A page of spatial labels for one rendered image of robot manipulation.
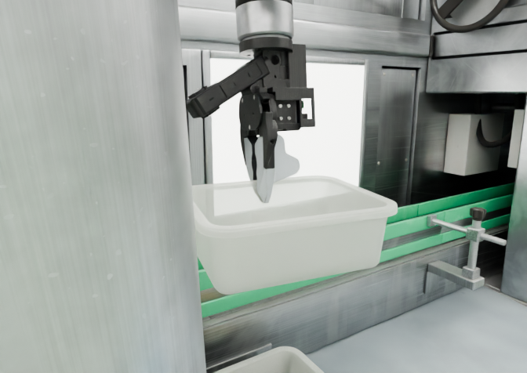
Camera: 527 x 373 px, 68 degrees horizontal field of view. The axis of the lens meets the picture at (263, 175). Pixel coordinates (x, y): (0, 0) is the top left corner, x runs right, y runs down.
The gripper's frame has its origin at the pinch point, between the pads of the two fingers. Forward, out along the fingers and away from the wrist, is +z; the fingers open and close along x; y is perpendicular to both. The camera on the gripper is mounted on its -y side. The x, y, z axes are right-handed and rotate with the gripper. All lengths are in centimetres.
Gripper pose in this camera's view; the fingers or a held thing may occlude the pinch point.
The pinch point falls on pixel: (259, 193)
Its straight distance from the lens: 53.4
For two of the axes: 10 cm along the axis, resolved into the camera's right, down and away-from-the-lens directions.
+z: 0.5, 9.9, 1.0
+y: 9.1, -0.9, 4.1
